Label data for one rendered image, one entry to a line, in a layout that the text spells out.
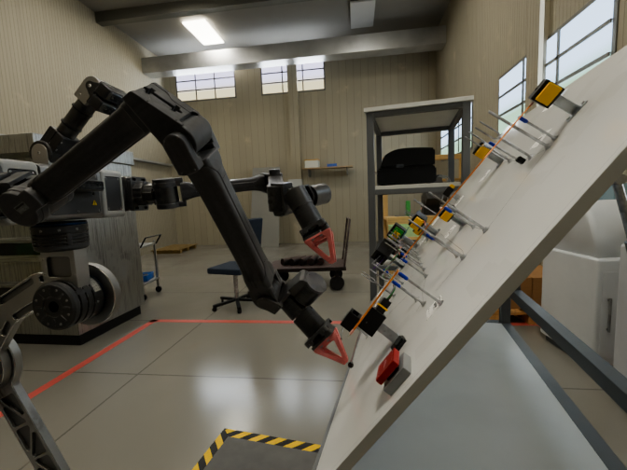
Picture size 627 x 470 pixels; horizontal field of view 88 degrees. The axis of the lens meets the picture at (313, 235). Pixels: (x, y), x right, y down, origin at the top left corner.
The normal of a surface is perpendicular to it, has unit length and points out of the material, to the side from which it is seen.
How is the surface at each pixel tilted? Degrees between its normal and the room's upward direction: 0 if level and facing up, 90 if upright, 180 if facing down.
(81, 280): 90
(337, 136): 90
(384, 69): 90
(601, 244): 72
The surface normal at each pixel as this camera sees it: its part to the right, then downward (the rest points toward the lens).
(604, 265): -0.06, 0.11
